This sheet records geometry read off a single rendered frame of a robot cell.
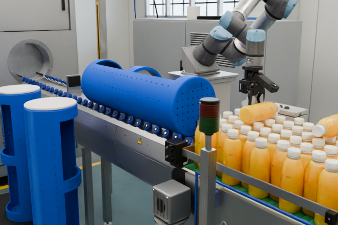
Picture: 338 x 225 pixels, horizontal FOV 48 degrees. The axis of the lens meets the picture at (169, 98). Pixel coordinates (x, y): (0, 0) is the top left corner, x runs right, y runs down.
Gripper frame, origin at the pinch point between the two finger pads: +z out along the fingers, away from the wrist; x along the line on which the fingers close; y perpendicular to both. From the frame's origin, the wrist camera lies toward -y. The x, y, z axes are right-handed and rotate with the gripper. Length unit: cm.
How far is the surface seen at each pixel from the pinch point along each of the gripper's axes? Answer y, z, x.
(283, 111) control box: -6.5, 0.1, -11.1
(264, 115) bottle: -12.8, -3.5, 11.1
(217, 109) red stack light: -23, -14, 49
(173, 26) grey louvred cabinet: 229, -27, -145
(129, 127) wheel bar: 63, 17, 24
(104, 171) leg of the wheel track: 121, 66, 8
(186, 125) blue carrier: 24.5, 8.1, 18.4
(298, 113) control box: -12.2, 0.0, -13.4
